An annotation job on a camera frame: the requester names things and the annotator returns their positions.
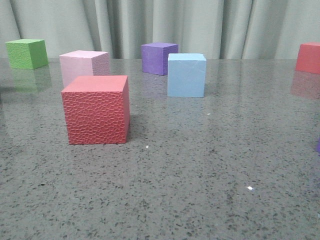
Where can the light blue foam block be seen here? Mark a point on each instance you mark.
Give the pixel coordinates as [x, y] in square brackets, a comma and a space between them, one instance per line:
[186, 75]

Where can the red textured foam block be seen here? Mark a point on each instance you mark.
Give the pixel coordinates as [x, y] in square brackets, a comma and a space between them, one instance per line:
[97, 109]

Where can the dark purple foam block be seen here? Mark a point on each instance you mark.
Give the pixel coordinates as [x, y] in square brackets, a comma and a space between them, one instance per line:
[155, 55]

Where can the pink foam block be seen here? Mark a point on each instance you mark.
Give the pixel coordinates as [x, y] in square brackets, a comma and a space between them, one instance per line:
[83, 63]

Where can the grey-green curtain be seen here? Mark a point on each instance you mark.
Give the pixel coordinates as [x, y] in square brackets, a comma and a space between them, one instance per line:
[219, 29]

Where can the green foam block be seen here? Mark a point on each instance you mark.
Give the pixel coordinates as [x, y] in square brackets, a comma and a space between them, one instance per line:
[27, 54]

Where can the light purple foam block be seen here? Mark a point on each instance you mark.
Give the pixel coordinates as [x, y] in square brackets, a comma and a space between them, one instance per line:
[318, 146]

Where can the red foam block far right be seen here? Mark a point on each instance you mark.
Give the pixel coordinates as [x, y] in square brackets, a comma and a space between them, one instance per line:
[308, 58]

